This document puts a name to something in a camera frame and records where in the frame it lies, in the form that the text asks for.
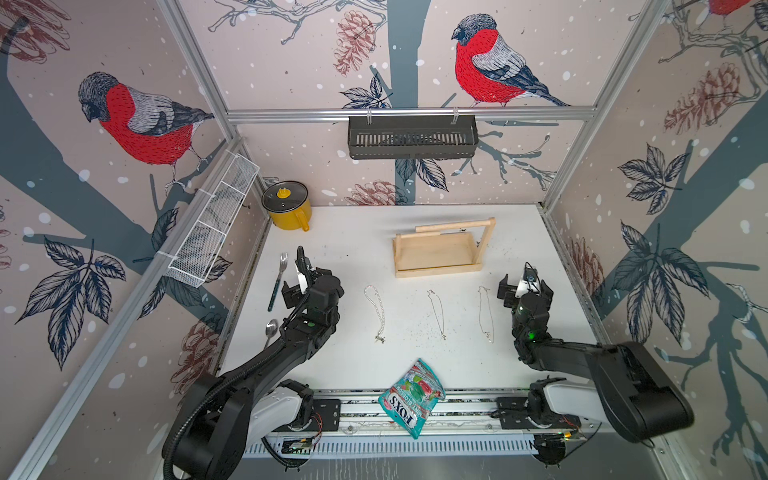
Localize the wooden jewelry display stand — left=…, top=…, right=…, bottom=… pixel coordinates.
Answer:
left=392, top=217, right=496, bottom=279

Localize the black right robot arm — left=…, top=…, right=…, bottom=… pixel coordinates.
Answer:
left=497, top=268, right=695, bottom=443

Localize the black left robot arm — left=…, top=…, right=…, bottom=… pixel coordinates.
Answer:
left=162, top=248, right=344, bottom=479

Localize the yellow pot with lid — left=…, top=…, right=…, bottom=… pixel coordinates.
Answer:
left=261, top=181, right=312, bottom=232

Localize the black hanging metal basket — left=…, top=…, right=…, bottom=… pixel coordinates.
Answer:
left=347, top=115, right=479, bottom=160

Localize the green Foxs candy bag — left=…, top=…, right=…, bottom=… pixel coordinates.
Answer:
left=378, top=359, right=446, bottom=440

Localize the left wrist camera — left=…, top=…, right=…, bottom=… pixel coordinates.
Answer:
left=296, top=268, right=312, bottom=295

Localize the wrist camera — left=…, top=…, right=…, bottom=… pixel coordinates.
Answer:
left=296, top=268, right=312, bottom=295
left=516, top=262, right=540, bottom=298

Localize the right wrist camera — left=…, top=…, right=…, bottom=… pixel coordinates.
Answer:
left=516, top=262, right=540, bottom=298

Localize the teal handled fork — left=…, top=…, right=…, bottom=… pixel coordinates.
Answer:
left=267, top=252, right=289, bottom=312

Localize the pink handled spoon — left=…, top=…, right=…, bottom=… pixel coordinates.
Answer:
left=264, top=319, right=279, bottom=349

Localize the white wire mesh shelf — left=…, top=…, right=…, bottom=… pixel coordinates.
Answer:
left=165, top=151, right=259, bottom=288

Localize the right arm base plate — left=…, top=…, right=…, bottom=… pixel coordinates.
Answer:
left=489, top=397, right=581, bottom=430

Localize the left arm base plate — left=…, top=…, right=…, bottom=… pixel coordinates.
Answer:
left=287, top=399, right=341, bottom=433

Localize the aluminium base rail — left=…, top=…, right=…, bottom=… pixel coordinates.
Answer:
left=173, top=388, right=667, bottom=438

